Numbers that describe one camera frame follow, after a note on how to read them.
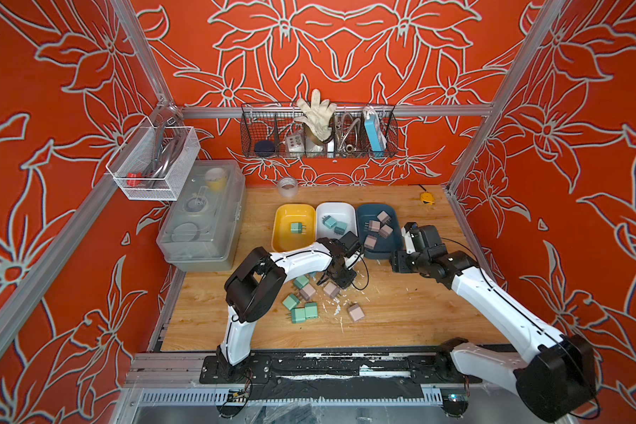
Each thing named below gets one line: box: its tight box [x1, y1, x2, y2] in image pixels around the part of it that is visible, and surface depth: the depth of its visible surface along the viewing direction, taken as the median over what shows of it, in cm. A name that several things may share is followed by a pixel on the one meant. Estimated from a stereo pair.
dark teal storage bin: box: [356, 203, 404, 259], surface depth 106 cm
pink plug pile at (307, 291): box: [299, 283, 317, 301], surface depth 88 cm
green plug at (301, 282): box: [293, 275, 310, 290], surface depth 90 cm
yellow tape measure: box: [419, 191, 436, 205], surface depth 116 cm
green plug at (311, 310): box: [304, 301, 319, 319], surface depth 85 cm
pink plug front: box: [347, 302, 366, 322], surface depth 83 cm
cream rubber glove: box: [294, 88, 338, 144], surface depth 92 cm
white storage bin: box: [315, 201, 359, 242], surface depth 108 cm
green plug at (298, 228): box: [289, 221, 307, 235], surface depth 106 cm
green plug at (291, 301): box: [281, 293, 300, 311], surface depth 86 cm
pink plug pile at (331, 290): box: [323, 281, 340, 298], surface depth 88 cm
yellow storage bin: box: [271, 203, 317, 253], surface depth 106 cm
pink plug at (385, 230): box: [378, 224, 394, 239], surface depth 105 cm
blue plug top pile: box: [321, 214, 337, 229], surface depth 108 cm
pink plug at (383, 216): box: [376, 210, 393, 224], surface depth 108 cm
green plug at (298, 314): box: [290, 307, 306, 325], surface depth 83 cm
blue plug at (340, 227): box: [333, 220, 348, 235], surface depth 106 cm
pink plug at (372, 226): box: [363, 219, 381, 233], surface depth 106 cm
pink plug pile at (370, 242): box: [363, 234, 378, 250], surface depth 100 cm
